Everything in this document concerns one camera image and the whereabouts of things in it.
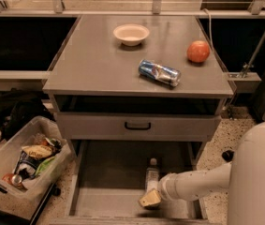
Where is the clear plastic water bottle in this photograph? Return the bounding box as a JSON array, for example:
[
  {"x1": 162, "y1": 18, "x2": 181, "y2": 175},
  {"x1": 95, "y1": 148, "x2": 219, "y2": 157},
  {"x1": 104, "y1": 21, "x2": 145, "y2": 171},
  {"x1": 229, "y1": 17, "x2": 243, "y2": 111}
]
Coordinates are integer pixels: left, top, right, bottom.
[{"x1": 145, "y1": 157, "x2": 160, "y2": 193}]

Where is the clear plastic storage bin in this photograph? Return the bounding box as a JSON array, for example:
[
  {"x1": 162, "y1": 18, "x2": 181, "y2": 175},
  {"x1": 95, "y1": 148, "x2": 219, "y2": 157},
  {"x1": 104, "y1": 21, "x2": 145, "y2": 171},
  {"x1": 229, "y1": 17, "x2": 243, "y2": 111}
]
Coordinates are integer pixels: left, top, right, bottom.
[{"x1": 0, "y1": 115, "x2": 74, "y2": 203}]

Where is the closed grey drawer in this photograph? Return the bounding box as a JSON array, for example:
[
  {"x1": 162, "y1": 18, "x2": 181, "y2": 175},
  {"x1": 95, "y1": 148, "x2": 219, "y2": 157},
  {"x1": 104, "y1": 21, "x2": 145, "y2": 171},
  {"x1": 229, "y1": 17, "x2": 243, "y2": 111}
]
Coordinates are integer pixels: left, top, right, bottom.
[{"x1": 56, "y1": 112, "x2": 221, "y2": 142}]

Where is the black drawer handle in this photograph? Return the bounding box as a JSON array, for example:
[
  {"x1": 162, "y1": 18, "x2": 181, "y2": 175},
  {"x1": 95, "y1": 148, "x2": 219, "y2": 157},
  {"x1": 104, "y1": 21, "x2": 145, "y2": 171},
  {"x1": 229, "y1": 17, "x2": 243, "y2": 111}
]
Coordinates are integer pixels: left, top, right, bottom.
[{"x1": 125, "y1": 122, "x2": 152, "y2": 130}]

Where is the open grey middle drawer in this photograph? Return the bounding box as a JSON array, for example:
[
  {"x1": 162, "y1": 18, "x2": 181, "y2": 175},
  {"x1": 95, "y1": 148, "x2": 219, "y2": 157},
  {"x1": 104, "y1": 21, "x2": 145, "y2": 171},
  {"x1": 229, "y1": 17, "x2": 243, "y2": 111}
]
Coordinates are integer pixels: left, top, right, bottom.
[{"x1": 50, "y1": 141, "x2": 220, "y2": 225}]

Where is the black backpack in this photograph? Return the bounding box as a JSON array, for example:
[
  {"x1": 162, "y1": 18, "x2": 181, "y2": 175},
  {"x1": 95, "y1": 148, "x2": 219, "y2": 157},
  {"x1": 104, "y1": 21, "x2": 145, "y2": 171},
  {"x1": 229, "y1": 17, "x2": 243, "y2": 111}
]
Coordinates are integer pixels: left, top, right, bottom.
[{"x1": 0, "y1": 89, "x2": 54, "y2": 142}]

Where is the white bowl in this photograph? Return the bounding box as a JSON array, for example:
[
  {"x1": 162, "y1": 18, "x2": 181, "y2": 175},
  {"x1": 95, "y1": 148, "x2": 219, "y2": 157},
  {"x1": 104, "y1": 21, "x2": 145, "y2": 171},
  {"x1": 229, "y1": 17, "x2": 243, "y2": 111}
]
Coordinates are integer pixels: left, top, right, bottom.
[{"x1": 113, "y1": 24, "x2": 150, "y2": 46}]

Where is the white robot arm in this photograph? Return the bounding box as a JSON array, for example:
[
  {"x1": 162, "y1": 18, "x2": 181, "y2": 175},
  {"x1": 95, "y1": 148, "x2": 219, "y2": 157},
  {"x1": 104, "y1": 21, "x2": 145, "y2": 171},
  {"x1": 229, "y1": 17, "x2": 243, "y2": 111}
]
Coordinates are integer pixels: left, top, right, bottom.
[{"x1": 139, "y1": 122, "x2": 265, "y2": 225}]

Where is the green snack bag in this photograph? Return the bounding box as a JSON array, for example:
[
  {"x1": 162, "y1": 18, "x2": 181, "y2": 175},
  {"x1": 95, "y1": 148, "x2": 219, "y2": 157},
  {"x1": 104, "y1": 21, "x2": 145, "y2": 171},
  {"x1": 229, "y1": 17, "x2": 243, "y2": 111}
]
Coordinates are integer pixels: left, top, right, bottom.
[{"x1": 35, "y1": 157, "x2": 55, "y2": 176}]

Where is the blue white snack bag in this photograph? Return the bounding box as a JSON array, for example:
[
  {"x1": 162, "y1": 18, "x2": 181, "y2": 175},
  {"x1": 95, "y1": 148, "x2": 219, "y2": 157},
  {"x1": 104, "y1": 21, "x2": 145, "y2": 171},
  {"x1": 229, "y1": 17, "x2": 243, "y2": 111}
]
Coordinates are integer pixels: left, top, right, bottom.
[{"x1": 14, "y1": 151, "x2": 40, "y2": 179}]

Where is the metal diagonal rod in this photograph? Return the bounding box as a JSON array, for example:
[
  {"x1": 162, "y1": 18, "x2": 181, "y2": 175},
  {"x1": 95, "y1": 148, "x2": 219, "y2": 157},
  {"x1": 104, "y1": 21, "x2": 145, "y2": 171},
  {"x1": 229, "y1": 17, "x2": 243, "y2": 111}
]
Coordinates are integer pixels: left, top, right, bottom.
[{"x1": 237, "y1": 31, "x2": 265, "y2": 78}]

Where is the grey drawer cabinet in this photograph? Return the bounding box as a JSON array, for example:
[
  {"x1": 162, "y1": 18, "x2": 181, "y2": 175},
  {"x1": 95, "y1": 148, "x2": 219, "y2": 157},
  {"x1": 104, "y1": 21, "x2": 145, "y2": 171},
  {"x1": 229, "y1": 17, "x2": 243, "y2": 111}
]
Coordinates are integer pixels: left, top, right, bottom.
[{"x1": 44, "y1": 15, "x2": 233, "y2": 158}]

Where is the red soda can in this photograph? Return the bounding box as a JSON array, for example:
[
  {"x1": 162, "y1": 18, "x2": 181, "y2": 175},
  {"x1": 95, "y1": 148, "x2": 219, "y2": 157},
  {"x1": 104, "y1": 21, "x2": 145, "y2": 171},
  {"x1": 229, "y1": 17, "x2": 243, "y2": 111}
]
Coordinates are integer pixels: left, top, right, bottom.
[{"x1": 2, "y1": 173, "x2": 22, "y2": 186}]

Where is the yellow chip bag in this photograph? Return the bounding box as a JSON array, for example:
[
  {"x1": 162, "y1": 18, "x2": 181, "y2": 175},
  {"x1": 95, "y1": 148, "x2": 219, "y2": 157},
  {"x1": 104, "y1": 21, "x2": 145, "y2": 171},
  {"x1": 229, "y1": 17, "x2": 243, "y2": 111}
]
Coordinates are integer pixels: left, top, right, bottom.
[{"x1": 22, "y1": 145, "x2": 53, "y2": 159}]

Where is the crushed blue soda can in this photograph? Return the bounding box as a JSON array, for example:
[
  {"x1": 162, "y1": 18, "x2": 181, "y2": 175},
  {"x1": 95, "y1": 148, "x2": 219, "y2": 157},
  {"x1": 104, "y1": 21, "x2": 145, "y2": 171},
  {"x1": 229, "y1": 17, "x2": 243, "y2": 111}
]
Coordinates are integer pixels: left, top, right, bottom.
[{"x1": 139, "y1": 60, "x2": 181, "y2": 87}]

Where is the white cable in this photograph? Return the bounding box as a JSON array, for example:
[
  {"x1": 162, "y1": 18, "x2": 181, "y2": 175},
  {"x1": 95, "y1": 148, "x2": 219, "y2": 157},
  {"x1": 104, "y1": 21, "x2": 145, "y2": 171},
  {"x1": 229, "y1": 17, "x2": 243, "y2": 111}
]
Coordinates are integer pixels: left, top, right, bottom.
[{"x1": 202, "y1": 7, "x2": 214, "y2": 52}]

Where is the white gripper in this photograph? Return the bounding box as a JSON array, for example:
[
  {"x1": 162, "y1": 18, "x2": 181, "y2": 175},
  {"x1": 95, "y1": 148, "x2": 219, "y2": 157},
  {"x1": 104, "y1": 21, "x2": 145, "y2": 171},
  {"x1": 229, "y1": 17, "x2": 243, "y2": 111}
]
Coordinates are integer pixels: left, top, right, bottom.
[{"x1": 139, "y1": 173, "x2": 182, "y2": 208}]

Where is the red apple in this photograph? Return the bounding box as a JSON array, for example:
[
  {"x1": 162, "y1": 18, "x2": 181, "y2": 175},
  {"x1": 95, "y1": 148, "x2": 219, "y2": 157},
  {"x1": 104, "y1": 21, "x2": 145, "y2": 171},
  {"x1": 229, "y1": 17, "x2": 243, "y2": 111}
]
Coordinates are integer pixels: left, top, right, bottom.
[{"x1": 186, "y1": 40, "x2": 210, "y2": 63}]

